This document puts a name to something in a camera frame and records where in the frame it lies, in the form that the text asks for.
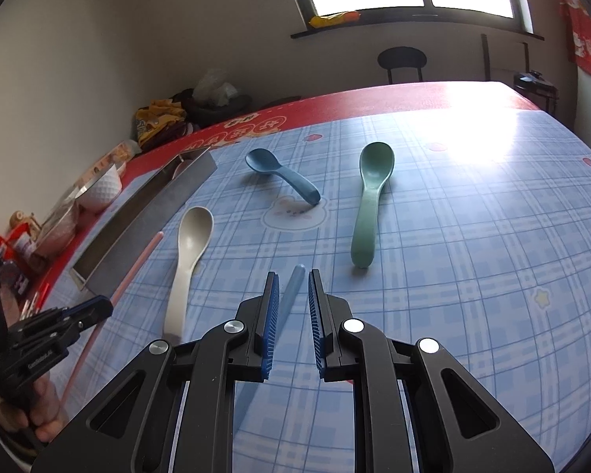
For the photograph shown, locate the beige plastic spoon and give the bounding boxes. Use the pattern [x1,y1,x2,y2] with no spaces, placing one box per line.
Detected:
[163,206,213,346]

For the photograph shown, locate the white dimpled bowl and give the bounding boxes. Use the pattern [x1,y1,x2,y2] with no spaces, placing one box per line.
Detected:
[75,164,123,214]

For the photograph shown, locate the green plastic spoon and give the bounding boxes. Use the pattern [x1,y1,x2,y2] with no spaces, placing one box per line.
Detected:
[351,142,395,269]

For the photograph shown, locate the yellow snack bags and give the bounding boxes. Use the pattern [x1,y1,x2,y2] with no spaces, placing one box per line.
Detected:
[134,99,186,152]

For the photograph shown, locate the red cloth on refrigerator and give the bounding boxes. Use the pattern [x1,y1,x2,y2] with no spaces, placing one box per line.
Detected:
[559,0,591,75]

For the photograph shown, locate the blue chopstick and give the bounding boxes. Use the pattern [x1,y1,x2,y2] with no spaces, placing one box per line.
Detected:
[234,264,305,434]

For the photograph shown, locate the pink chopstick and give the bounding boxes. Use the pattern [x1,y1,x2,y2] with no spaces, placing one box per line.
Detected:
[58,231,165,415]

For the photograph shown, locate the black round chair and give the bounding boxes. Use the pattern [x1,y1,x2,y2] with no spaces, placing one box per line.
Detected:
[377,46,428,84]

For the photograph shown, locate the dark blue plastic spoon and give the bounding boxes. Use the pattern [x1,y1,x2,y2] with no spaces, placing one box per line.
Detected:
[245,149,321,206]

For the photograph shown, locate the red snack package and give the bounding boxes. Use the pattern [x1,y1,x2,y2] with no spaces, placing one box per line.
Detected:
[0,222,35,264]

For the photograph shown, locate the black appliance on stand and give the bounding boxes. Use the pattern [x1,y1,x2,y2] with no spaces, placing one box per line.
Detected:
[513,71,558,116]

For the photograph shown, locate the clear plastic bag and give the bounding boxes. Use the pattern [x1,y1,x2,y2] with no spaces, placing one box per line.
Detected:
[193,69,239,107]

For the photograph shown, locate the stainless steel utensil tray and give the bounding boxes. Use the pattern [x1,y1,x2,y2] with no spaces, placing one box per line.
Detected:
[71,147,216,297]

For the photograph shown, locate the person's left hand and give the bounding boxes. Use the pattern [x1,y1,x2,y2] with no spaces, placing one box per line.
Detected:
[0,374,69,443]

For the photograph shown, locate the blue plaid table mat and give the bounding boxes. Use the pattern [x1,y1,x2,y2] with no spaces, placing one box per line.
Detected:
[43,102,591,473]

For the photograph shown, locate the yellow item on windowsill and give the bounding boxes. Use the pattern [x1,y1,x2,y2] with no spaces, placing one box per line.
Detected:
[309,11,361,30]

